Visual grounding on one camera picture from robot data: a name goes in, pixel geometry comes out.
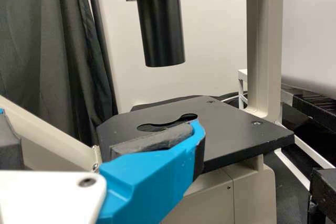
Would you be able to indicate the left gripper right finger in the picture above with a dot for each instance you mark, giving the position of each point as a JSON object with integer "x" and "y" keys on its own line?
{"x": 147, "y": 182}

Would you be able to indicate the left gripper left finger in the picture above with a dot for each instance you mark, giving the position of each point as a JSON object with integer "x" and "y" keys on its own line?
{"x": 9, "y": 145}

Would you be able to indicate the cream microscope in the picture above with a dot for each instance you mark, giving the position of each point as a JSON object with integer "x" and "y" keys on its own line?
{"x": 265, "y": 51}

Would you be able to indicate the black platform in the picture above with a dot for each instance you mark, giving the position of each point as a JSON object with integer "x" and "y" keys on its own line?
{"x": 325, "y": 192}
{"x": 317, "y": 103}

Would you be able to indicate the white box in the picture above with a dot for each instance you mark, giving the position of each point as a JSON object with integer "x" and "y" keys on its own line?
{"x": 309, "y": 51}

